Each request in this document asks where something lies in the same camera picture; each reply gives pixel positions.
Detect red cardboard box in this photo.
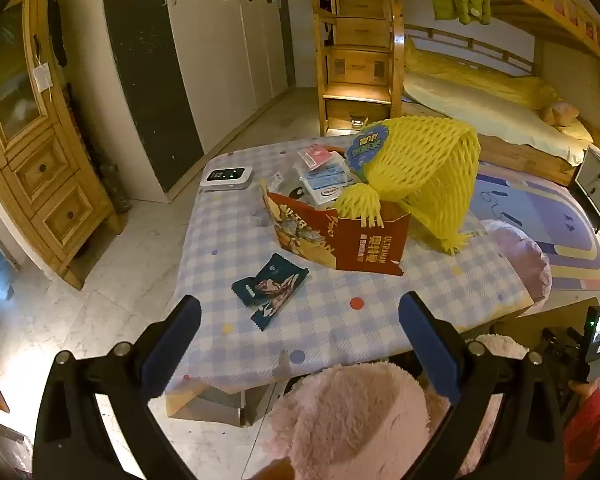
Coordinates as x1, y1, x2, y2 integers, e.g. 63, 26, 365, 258
259, 180, 412, 277

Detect wooden cabinet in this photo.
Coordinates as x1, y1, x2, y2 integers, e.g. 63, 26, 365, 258
0, 0, 126, 291

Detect large yellow foam net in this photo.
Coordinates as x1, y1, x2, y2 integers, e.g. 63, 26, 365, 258
345, 116, 482, 255

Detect dark hanging clothes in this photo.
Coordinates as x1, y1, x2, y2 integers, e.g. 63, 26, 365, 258
47, 0, 69, 67

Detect white electronic device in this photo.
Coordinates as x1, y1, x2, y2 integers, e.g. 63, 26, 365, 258
200, 165, 255, 193

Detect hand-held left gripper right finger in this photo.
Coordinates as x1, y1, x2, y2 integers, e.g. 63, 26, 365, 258
399, 291, 566, 480

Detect pink packet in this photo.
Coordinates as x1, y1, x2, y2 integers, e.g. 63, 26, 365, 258
298, 145, 334, 169

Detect yellow bedding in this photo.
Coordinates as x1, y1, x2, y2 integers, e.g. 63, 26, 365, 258
402, 37, 595, 166

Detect wooden stair drawers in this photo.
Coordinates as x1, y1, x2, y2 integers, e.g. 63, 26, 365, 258
312, 0, 406, 137

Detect teal snack wrapper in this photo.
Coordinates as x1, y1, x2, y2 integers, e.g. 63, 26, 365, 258
231, 275, 268, 307
249, 254, 310, 332

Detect blue white tissue pack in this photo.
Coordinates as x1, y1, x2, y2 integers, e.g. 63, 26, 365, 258
300, 162, 355, 207

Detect pastel rug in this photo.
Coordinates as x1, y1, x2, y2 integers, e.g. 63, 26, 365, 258
467, 160, 600, 292

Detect low wooden table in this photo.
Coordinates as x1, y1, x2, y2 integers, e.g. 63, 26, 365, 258
166, 377, 281, 428

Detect small yellow foam net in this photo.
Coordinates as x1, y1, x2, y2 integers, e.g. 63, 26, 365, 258
334, 182, 385, 233

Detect person's right forearm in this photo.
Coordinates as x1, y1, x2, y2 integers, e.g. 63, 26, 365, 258
562, 385, 600, 480

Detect checked tablecloth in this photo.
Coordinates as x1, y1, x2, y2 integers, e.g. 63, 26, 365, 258
165, 137, 535, 397

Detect white wardrobe with black panel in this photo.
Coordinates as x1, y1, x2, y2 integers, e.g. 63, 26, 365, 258
100, 0, 296, 203

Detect plush toy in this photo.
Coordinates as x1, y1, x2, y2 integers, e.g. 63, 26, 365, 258
539, 101, 580, 126

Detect wooden bunk bed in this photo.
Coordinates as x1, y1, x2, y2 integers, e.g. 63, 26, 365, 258
385, 0, 600, 187

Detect white paper tag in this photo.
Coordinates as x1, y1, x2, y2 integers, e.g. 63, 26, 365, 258
32, 62, 56, 93

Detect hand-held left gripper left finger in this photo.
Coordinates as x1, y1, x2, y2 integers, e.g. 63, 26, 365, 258
32, 295, 203, 480

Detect white nightstand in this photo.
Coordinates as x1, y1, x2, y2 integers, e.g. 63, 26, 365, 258
574, 146, 600, 227

